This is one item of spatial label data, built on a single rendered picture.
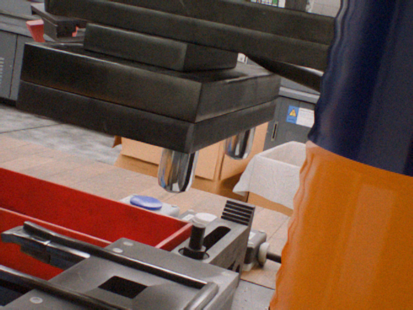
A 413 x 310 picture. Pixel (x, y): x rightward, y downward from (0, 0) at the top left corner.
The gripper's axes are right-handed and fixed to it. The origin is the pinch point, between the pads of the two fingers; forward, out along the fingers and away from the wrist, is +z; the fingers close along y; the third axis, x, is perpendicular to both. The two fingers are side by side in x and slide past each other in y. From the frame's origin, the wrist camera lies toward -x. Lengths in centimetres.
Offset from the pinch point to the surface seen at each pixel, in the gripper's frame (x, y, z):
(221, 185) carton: -108, 127, 98
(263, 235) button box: -12.9, -26.1, 13.4
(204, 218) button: -7.1, -22.3, 11.4
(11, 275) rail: 20.8, -43.8, -3.0
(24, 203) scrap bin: 11.4, -13.9, 8.6
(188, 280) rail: 9.3, -46.5, -0.3
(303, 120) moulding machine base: -273, 272, 151
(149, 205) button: -2.4, -17.2, 10.9
